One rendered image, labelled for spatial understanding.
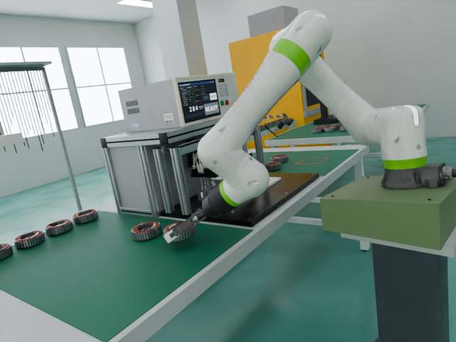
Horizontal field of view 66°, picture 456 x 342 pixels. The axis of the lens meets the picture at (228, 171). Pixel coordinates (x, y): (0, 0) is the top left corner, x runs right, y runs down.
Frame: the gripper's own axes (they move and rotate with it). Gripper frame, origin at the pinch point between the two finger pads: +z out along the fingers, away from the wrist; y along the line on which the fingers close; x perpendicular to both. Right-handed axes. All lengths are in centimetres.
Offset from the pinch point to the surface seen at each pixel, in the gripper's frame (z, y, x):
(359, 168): -19, -149, 33
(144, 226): 19.6, -5.1, -9.2
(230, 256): -14.7, 3.3, 15.8
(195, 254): -6.1, 6.9, 9.3
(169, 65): 186, -369, -228
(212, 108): -9, -52, -38
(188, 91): -12, -38, -46
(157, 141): 1.6, -18.5, -34.3
